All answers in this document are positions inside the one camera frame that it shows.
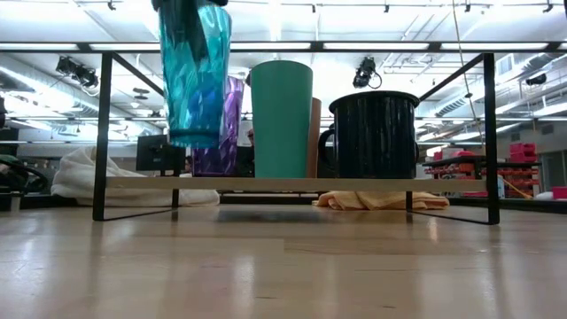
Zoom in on white crumpled cloth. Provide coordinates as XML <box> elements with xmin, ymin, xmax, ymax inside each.
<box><xmin>50</xmin><ymin>145</ymin><xmax>221</xmax><ymax>208</ymax></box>

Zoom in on beige hanging cable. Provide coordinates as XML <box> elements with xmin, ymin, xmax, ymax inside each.
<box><xmin>450</xmin><ymin>0</ymin><xmax>487</xmax><ymax>150</ymax></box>

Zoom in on black table frame rail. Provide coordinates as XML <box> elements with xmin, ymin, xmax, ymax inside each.
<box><xmin>0</xmin><ymin>190</ymin><xmax>567</xmax><ymax>214</ymax></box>

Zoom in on workbench with red bins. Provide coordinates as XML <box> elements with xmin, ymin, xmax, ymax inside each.
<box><xmin>423</xmin><ymin>141</ymin><xmax>542</xmax><ymax>199</ymax></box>

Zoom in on black metal frame shelf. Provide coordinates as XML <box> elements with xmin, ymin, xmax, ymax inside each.
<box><xmin>91</xmin><ymin>51</ymin><xmax>501</xmax><ymax>226</ymax></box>

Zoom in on black background equipment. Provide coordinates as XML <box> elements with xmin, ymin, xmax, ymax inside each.
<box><xmin>0</xmin><ymin>152</ymin><xmax>50</xmax><ymax>212</ymax></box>

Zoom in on teal plastic cup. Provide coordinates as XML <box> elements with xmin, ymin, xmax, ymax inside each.
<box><xmin>249</xmin><ymin>59</ymin><xmax>315</xmax><ymax>180</ymax></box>

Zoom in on blue faceted plastic cup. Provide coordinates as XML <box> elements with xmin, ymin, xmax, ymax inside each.
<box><xmin>157</xmin><ymin>0</ymin><xmax>233</xmax><ymax>150</ymax></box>

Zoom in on peach plastic cup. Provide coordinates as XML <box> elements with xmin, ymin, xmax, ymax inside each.
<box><xmin>307</xmin><ymin>97</ymin><xmax>323</xmax><ymax>179</ymax></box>

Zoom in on black ceiling track lights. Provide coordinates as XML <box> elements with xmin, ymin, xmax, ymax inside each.
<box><xmin>55</xmin><ymin>55</ymin><xmax>101</xmax><ymax>97</ymax></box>

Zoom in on purple faceted plastic cup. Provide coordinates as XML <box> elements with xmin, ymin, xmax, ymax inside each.
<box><xmin>190</xmin><ymin>75</ymin><xmax>245</xmax><ymax>178</ymax></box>

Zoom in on black overhead camera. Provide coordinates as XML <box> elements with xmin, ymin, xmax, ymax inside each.
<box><xmin>352</xmin><ymin>56</ymin><xmax>384</xmax><ymax>90</ymax></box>

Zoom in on black computer monitor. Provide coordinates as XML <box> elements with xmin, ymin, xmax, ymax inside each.
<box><xmin>135</xmin><ymin>134</ymin><xmax>187</xmax><ymax>175</ymax></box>

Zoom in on dark navy enamel mug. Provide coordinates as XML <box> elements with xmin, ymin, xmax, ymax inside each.
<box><xmin>317</xmin><ymin>89</ymin><xmax>422</xmax><ymax>180</ymax></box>

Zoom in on yellow folded cloth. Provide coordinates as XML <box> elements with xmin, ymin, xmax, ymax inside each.
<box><xmin>311</xmin><ymin>190</ymin><xmax>451</xmax><ymax>212</ymax></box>

